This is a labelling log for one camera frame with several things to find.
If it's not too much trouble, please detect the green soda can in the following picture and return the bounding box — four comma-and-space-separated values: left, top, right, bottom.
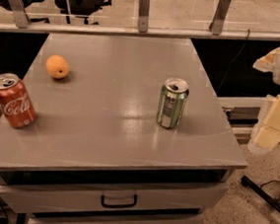
156, 77, 189, 129

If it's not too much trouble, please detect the red coke can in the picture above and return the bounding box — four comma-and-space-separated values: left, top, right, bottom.
0, 73, 36, 128

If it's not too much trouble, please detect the black stand leg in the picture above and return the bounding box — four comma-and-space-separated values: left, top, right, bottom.
242, 176, 280, 214

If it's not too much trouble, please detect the grey drawer cabinet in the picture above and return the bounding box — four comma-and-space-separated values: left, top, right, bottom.
0, 34, 246, 224

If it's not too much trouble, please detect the orange fruit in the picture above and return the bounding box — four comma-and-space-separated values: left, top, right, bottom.
45, 55, 70, 79

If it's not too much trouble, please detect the black hanging cable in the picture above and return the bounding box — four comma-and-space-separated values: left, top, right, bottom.
215, 26, 251, 96

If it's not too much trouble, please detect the right metal bracket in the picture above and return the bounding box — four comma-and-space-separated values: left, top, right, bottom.
209, 0, 232, 36

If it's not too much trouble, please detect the metal bracket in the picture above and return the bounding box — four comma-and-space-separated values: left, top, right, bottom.
209, 0, 232, 36
8, 0, 30, 29
137, 0, 151, 33

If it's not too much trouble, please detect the middle metal bracket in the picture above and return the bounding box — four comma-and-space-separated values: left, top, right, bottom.
137, 0, 151, 33

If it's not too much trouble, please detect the black drawer handle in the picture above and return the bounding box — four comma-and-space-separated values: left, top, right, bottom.
101, 193, 138, 209

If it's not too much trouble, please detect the left metal bracket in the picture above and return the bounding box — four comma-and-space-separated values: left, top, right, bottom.
8, 0, 30, 29

